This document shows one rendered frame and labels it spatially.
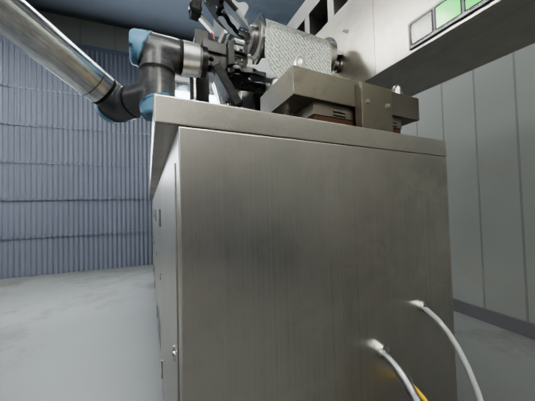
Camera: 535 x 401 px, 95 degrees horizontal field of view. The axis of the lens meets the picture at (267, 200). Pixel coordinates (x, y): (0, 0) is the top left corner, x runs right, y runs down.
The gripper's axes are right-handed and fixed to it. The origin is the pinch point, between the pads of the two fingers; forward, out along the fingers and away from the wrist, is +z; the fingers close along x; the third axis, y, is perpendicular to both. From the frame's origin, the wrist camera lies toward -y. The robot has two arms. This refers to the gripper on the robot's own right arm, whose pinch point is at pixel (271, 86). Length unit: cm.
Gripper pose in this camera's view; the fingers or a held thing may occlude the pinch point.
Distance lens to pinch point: 76.9
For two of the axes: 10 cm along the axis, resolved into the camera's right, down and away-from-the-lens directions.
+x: -4.4, 0.4, 9.0
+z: 9.0, -0.1, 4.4
